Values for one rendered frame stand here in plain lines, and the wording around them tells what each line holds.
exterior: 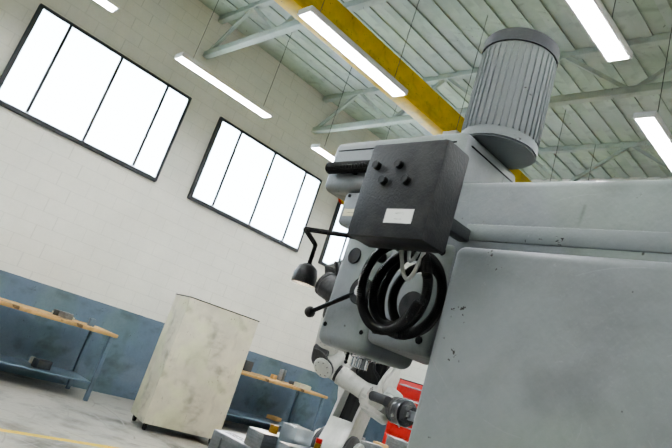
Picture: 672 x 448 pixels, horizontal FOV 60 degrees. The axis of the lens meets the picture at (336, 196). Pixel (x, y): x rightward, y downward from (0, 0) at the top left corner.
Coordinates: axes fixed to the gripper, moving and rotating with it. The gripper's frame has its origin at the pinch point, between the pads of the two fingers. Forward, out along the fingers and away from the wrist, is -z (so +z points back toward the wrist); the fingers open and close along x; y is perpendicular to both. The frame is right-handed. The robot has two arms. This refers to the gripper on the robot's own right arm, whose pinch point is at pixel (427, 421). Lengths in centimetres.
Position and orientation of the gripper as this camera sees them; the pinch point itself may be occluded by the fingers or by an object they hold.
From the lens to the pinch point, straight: 205.6
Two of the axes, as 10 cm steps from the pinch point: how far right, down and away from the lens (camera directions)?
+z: -5.0, 1.0, 8.6
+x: 8.1, 4.0, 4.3
